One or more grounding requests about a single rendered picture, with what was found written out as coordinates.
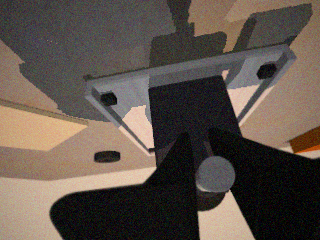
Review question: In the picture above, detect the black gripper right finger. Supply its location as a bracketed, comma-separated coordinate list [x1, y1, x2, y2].
[208, 127, 320, 240]

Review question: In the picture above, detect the orange open-top tray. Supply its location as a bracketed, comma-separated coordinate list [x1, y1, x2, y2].
[289, 126, 320, 154]

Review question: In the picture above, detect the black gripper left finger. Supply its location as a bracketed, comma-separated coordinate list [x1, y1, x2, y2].
[49, 132, 200, 240]

